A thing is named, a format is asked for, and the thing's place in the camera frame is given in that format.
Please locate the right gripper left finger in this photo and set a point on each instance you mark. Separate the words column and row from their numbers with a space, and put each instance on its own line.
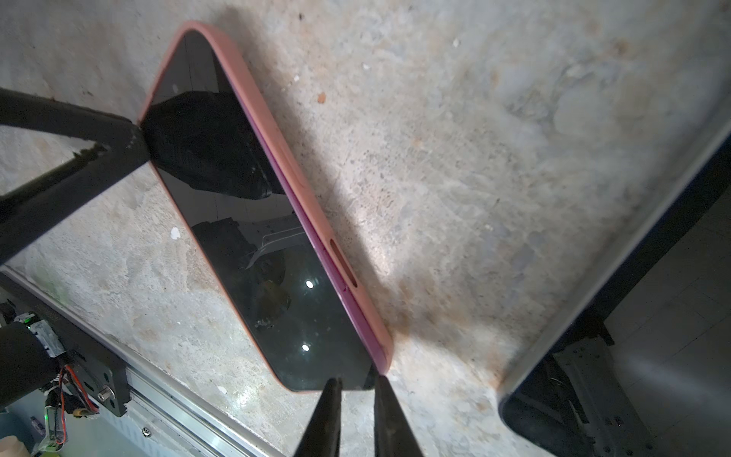
column 323, row 433

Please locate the left circuit board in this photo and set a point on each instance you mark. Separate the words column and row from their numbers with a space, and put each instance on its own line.
column 64, row 395

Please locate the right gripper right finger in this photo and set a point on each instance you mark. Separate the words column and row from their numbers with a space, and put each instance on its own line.
column 392, row 434

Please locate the pink phone case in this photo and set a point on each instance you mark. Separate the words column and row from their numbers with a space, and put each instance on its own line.
column 297, row 183

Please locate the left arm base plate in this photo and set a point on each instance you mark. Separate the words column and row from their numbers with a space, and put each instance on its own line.
column 85, row 365

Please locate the purple-edged black phone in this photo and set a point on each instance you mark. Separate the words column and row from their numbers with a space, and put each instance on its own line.
column 257, row 245

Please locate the aluminium mounting rail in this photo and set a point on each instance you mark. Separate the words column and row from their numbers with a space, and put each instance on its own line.
column 170, row 410

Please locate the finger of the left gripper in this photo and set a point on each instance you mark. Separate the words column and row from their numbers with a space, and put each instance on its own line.
column 119, row 148

